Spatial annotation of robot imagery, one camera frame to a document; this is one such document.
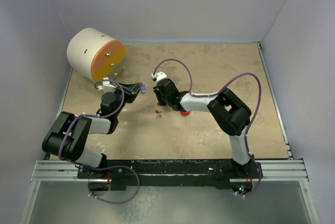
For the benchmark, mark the round white drawer cabinet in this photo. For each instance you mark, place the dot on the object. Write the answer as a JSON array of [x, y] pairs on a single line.
[[96, 55]]

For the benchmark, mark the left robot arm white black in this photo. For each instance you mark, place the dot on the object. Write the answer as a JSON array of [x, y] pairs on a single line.
[[68, 135]]

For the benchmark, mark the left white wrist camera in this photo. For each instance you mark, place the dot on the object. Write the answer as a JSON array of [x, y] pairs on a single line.
[[106, 86]]

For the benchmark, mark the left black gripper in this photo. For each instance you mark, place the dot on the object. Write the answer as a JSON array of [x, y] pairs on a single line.
[[131, 90]]

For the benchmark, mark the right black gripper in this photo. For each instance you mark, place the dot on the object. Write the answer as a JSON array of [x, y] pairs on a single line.
[[158, 95]]

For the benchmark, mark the purple earbud charging case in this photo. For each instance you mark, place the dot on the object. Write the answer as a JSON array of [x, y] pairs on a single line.
[[143, 88]]

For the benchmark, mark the orange earbud charging case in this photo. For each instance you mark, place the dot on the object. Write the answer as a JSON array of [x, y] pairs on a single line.
[[185, 113]]

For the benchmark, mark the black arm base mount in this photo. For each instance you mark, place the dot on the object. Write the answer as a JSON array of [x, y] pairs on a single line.
[[217, 173]]

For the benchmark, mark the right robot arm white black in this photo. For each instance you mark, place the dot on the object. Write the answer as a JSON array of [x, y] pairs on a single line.
[[230, 113]]

